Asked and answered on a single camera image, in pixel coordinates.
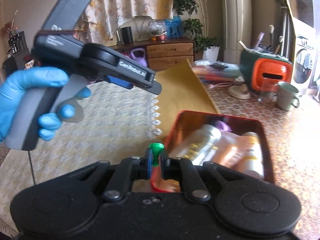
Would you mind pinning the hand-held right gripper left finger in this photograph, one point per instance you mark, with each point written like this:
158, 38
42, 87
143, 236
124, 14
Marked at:
149, 161

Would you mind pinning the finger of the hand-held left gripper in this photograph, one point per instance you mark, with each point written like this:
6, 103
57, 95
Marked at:
121, 82
150, 87

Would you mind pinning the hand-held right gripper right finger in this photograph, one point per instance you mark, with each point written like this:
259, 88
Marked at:
163, 163

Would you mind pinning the small green plastic piece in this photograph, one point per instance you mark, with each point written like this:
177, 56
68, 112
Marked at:
156, 152

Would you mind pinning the clear bottle of yellow capsules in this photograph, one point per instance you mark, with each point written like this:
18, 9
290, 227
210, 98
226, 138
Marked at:
200, 142

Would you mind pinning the red tin box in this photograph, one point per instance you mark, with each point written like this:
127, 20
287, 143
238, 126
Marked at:
200, 116

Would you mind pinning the orange snack packet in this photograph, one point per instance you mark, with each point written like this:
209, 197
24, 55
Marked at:
230, 152

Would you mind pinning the white and yellow bottle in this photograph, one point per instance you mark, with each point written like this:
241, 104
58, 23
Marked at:
252, 155

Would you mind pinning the person's left hand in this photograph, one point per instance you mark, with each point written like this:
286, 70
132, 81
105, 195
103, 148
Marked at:
22, 80

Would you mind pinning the purple kettlebell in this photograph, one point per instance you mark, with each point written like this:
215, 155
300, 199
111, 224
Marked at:
138, 58

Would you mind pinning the wooden cabinet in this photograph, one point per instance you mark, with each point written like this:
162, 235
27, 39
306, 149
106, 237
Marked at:
170, 52

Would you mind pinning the cream quilted table cover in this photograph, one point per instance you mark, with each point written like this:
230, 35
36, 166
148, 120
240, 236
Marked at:
100, 135

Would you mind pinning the clear bag of fruit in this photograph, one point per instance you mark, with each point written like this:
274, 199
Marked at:
157, 30

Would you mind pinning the floral cloth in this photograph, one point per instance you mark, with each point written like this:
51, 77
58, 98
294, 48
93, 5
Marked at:
125, 2

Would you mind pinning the stack of folders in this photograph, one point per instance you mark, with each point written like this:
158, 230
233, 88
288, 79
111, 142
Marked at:
217, 71

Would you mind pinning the white planter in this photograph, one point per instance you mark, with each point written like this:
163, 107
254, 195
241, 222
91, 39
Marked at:
211, 54

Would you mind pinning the black appliance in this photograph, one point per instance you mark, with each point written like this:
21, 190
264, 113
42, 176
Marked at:
15, 52

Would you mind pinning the green potted tree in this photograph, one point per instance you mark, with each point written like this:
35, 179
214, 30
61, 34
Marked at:
185, 2

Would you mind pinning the white standing air conditioner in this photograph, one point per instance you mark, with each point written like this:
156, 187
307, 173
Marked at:
236, 17

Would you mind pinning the green and orange storage box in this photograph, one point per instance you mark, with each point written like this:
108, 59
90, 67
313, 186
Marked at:
265, 70

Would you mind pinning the clear glass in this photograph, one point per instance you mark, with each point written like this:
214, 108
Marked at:
267, 91

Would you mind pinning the grey-green mug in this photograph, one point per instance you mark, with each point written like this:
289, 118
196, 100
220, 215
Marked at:
286, 96

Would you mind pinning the white washing machine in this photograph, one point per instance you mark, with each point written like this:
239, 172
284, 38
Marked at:
303, 62

